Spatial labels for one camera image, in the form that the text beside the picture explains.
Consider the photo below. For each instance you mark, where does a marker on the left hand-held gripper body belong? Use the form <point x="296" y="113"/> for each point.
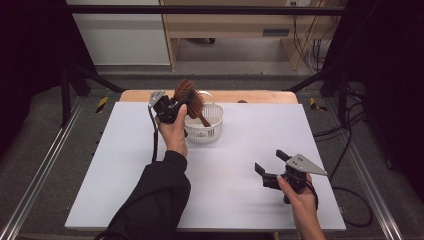
<point x="164" y="108"/>

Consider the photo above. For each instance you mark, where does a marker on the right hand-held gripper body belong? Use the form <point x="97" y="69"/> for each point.
<point x="301" y="166"/>

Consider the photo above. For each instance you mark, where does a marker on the brown wooden hairbrush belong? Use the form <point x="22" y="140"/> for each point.
<point x="191" y="98"/>

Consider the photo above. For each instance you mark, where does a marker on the white plastic basket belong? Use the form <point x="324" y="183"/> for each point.
<point x="206" y="130"/>

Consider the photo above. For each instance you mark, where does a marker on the person's left hand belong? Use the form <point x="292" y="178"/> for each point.
<point x="174" y="133"/>

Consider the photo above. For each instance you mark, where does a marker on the person's right hand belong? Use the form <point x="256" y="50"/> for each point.
<point x="300" y="203"/>

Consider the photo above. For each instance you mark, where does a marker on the white table board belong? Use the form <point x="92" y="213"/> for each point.
<point x="233" y="200"/>

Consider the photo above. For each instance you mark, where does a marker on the yellow black tape strip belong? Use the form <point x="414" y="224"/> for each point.
<point x="315" y="104"/>
<point x="102" y="104"/>

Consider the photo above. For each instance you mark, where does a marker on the wooden table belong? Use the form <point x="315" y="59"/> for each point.
<point x="260" y="96"/>

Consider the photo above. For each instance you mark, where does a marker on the white cabinet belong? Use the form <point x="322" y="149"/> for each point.
<point x="123" y="36"/>

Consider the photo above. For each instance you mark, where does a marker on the light wooden desk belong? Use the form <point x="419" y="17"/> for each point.
<point x="230" y="23"/>

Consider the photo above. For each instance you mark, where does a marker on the black curtain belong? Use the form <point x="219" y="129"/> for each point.
<point x="390" y="83"/>
<point x="30" y="66"/>

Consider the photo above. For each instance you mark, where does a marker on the aluminium rail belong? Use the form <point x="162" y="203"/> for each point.
<point x="373" y="193"/>
<point x="40" y="170"/>

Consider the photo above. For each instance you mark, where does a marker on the black frame strut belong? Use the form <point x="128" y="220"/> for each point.
<point x="66" y="96"/>
<point x="341" y="96"/>

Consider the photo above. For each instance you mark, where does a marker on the black horizontal frame bar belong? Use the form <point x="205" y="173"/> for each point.
<point x="200" y="9"/>

